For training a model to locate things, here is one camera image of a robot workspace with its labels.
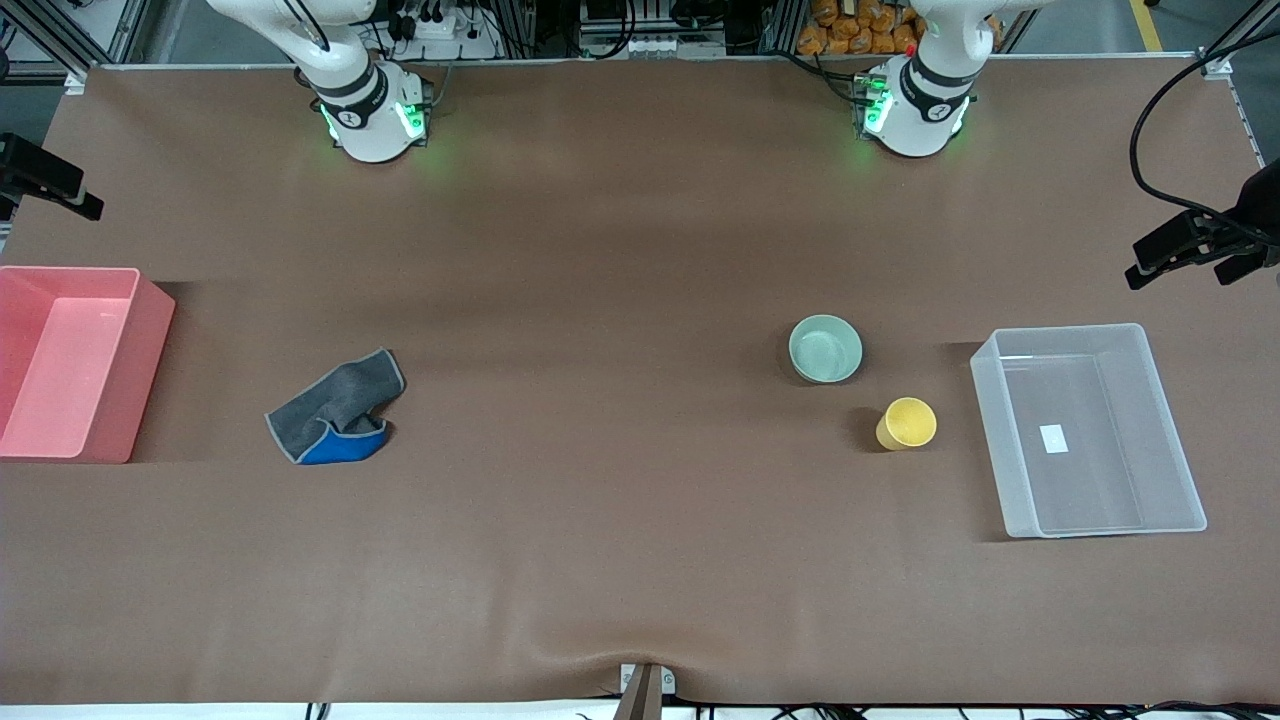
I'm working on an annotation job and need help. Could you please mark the yellow cup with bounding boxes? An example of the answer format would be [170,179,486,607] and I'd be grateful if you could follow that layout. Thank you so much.
[876,397,938,452]

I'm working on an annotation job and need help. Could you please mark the grey and blue cloth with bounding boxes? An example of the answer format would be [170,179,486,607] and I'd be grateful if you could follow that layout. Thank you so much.
[265,347,407,467]

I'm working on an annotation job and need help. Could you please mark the light green bowl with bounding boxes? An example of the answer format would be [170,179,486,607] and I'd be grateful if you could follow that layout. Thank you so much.
[788,314,864,385]

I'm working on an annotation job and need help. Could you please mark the pink plastic bin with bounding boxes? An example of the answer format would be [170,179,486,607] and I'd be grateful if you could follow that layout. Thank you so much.
[0,266,177,465]

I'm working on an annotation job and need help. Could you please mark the clear plastic bin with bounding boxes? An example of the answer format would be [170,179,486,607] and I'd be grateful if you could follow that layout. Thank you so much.
[970,322,1208,540]

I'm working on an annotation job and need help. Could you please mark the pile of orange bags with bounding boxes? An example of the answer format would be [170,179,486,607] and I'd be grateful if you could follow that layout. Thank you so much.
[797,0,923,57]

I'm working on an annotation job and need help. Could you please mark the white power strip with plugs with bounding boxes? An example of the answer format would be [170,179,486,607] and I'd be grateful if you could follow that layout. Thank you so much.
[385,0,501,63]

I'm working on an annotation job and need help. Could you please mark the brown table cover mat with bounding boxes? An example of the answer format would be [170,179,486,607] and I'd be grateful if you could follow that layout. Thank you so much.
[0,55,1280,706]

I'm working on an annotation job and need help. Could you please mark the long white power strip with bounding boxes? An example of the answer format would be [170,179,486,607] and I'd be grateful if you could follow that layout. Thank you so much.
[622,36,728,59]

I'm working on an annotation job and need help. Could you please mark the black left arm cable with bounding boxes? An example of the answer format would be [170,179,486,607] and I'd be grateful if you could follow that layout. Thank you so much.
[1130,30,1280,246]

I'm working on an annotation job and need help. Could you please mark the aluminium frame post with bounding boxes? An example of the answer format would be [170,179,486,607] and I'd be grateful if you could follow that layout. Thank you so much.
[0,0,151,76]
[1195,0,1280,79]

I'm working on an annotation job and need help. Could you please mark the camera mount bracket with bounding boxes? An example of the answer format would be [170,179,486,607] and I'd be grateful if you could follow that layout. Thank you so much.
[612,662,677,720]

